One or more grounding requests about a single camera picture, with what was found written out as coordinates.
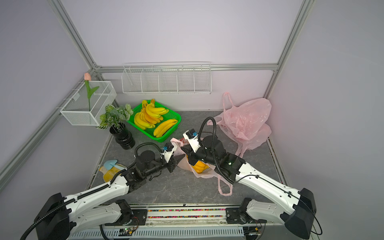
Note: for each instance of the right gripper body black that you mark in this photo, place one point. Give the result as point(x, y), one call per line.
point(193, 156)

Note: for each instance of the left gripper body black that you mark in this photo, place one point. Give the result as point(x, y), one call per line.
point(171, 162)

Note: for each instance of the yellow banana bunch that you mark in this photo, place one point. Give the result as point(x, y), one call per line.
point(198, 168)
point(151, 117)

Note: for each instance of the printed pink plastic bag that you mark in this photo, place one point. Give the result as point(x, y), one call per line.
point(209, 173)

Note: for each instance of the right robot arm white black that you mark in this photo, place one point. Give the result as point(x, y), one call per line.
point(295, 209)

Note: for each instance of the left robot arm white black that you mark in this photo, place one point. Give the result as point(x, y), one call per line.
point(61, 217)

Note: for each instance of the plain pink plastic bag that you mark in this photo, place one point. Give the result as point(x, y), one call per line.
point(246, 124)

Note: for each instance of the yellow banana bunch in basket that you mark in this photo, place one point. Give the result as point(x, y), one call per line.
point(151, 117)

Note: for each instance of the yellow white work glove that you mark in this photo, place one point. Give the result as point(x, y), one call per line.
point(108, 175)

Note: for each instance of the green plastic basket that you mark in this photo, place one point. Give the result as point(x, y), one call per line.
point(159, 129)

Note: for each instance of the green potted plant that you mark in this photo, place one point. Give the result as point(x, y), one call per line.
point(114, 117)

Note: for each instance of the pink artificial tulip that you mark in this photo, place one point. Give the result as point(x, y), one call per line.
point(90, 90)

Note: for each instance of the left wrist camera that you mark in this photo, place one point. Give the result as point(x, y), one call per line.
point(168, 151)

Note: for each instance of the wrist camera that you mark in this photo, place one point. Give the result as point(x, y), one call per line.
point(191, 136)
point(168, 151)

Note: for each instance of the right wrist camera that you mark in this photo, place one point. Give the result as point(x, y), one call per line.
point(191, 136)

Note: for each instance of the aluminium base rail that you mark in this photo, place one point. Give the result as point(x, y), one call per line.
point(177, 223)

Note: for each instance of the white wire shelf back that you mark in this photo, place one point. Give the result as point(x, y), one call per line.
point(167, 78)

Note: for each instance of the white wire basket left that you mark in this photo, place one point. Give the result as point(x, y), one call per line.
point(76, 110)

